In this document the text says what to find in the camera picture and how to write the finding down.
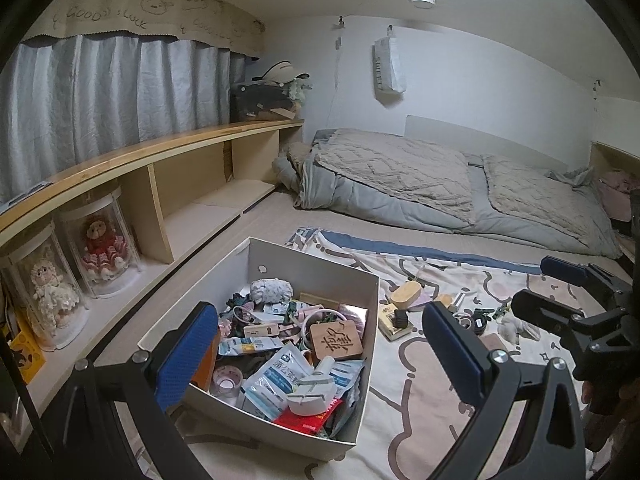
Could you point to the white handheld lint remover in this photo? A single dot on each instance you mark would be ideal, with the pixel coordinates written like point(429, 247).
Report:
point(312, 390)

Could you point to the round ceiling light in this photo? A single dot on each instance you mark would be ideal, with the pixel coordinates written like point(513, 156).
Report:
point(422, 1)

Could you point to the white storage box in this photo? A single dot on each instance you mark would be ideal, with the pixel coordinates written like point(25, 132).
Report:
point(320, 275)

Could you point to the black round case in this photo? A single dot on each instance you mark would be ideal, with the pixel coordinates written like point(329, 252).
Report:
point(481, 322)

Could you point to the printed cartoon blanket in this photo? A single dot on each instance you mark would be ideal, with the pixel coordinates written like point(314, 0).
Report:
point(400, 410)

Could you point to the black clip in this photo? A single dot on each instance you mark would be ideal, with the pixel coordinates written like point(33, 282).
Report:
point(400, 317)

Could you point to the clear tape roll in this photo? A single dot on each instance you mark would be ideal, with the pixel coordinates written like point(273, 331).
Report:
point(227, 382)

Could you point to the wooden carved plaque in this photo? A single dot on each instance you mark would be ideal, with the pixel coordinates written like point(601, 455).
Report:
point(335, 341)

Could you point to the grey quilt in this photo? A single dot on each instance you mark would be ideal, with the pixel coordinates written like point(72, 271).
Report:
point(400, 215)

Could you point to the white headboard panel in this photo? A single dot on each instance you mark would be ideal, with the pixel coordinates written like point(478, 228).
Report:
point(475, 135)

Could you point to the pink hoop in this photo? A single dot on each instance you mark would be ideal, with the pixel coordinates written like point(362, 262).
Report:
point(301, 332)

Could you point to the beige valance with drawings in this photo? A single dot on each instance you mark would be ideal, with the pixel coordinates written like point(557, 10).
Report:
point(140, 5)

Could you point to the wooden bedside shelf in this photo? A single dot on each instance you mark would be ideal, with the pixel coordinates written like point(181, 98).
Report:
point(200, 180)

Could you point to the white dress doll in case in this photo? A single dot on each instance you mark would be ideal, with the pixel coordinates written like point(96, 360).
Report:
point(50, 290)

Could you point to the wooden oval box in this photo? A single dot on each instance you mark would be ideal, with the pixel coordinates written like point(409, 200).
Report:
point(407, 296)

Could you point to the wooden wall niche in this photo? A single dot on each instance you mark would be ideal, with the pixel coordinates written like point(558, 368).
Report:
point(600, 155)

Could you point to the white thermometer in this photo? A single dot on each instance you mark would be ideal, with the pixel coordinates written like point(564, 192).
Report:
point(260, 331)

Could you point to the pink clothes pile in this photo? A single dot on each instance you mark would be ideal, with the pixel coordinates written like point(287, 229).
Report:
point(620, 190)

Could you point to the grey fuzzy scrunchie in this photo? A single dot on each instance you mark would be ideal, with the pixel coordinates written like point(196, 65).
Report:
point(272, 291)

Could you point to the person's right hand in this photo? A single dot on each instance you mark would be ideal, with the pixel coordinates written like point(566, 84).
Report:
point(589, 396)

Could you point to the white visor hat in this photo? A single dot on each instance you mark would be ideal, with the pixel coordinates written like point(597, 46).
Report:
point(282, 72)

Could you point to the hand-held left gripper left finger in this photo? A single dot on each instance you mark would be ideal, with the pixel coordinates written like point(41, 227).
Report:
point(187, 355)

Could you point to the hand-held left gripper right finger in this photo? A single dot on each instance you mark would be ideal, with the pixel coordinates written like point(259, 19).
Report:
point(452, 355)

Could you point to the grey curtain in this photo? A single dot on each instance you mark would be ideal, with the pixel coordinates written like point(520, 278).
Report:
point(100, 100)

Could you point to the yellow box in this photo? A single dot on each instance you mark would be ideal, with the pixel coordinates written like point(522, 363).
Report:
point(27, 357)

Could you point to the blue white mask packet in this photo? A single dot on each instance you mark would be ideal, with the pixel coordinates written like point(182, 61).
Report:
point(345, 375)
point(247, 346)
point(277, 380)

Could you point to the green plush toy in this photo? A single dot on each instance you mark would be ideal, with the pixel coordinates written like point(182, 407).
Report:
point(299, 92)

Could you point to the black bag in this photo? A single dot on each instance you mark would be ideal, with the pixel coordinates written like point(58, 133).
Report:
point(260, 100)

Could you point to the white hanging paper bag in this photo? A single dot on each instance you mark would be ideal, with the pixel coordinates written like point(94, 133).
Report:
point(387, 67)

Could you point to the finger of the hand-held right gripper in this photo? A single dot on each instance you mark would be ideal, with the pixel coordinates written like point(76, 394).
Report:
point(545, 315)
point(562, 270)

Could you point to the red dress doll in case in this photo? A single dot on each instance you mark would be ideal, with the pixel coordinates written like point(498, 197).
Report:
point(100, 250)

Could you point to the red packet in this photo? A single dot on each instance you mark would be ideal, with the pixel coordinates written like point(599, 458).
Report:
point(305, 420)

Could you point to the beige quilted pillow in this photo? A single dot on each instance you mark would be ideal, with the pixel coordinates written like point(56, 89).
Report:
point(540, 195)
point(400, 170)

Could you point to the cream flat box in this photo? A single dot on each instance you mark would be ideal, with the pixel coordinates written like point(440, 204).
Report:
point(387, 320)

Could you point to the white plush toy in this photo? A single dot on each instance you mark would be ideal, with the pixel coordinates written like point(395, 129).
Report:
point(515, 327)

